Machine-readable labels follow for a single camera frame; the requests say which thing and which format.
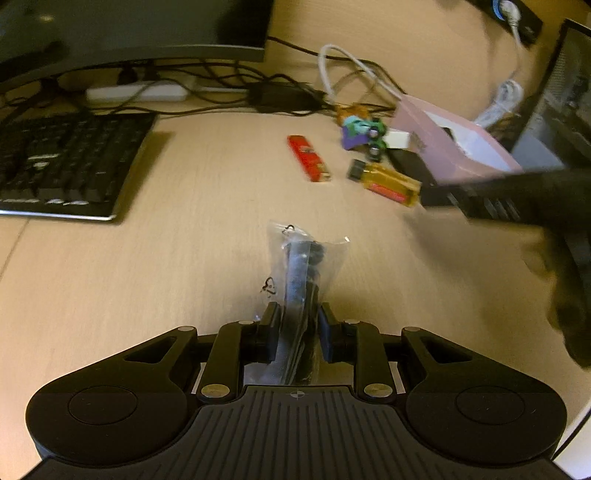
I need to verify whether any small white block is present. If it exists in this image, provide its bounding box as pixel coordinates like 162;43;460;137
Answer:
383;130;411;151

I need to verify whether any black computer tower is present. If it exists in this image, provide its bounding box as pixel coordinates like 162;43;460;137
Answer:
510;18;591;171

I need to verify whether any white looped cable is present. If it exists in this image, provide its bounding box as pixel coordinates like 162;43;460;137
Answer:
318;44;404;107

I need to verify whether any yellow transparent lighter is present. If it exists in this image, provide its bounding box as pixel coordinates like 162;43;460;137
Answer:
347;159;423;208

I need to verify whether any white power strip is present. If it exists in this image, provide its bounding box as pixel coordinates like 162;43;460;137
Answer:
85;80;190;103

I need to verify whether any purple green toy vehicle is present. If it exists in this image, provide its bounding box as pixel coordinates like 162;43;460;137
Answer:
341;116;391;160

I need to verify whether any black keyboard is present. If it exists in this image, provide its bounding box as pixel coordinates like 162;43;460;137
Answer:
0;108;160;223

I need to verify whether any pink cardboard box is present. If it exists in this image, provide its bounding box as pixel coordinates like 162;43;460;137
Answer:
394;95;525;185

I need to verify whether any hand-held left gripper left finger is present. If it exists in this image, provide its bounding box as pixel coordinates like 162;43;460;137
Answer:
124;302;283;404

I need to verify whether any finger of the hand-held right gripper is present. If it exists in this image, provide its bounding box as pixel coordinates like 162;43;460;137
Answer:
422;170;555;223

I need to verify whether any red lighter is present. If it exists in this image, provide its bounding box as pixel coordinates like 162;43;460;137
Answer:
287;135;333;183

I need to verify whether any black power adapter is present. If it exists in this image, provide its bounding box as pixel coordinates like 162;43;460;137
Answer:
249;83;324;114

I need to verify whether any white coiled cable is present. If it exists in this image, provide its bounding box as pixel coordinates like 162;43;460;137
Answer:
475;79;525;130

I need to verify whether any clear plastic bag black part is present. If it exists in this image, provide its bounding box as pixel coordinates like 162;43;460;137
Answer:
259;220;350;386

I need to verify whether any black computer monitor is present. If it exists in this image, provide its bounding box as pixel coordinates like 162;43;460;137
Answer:
0;0;273;95

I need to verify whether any black socket strip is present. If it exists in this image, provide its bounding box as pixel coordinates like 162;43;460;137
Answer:
462;0;543;44

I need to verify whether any black power cable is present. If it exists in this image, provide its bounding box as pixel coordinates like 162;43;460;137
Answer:
60;62;259;114

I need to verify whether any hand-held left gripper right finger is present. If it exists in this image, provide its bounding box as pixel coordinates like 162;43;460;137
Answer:
318;302;467;402

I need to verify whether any orange toy figure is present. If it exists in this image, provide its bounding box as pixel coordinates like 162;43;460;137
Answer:
335;104;370;125

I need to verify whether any white plug with cord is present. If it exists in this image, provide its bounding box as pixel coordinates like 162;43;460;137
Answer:
499;0;527;44

